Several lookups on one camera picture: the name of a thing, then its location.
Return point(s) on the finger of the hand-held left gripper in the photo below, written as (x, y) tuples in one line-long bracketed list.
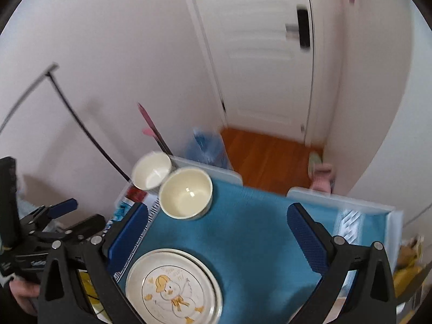
[(89, 224), (62, 206)]

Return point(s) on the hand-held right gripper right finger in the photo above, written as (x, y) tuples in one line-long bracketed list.
[(308, 239)]

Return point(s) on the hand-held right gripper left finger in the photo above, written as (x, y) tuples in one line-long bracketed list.
[(130, 233)]

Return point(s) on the small white bowl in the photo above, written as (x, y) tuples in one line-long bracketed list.
[(150, 172)]

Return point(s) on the cream bowl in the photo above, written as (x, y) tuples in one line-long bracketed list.
[(185, 194)]

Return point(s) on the white-rimmed duck plate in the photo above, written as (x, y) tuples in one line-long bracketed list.
[(175, 290)]

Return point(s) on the person's left hand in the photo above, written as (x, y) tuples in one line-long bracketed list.
[(23, 293)]

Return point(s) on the blue tablecloth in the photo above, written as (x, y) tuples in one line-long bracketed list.
[(253, 239)]

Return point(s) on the pink slippers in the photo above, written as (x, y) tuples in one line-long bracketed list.
[(322, 175)]

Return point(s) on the black clothes rack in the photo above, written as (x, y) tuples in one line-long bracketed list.
[(67, 104)]

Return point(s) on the yellow bag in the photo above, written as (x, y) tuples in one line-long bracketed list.
[(408, 273)]

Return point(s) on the white door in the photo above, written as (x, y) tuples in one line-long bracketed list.
[(256, 40)]

